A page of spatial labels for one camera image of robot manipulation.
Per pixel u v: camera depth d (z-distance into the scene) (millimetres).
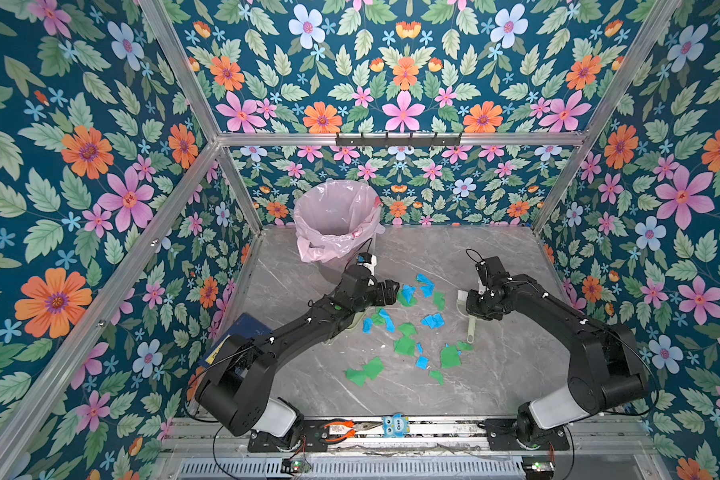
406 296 1003
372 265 784
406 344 893
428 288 1018
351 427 746
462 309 878
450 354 877
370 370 849
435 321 933
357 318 931
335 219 994
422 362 862
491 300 662
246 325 913
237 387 426
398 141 916
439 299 985
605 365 448
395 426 741
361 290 673
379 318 946
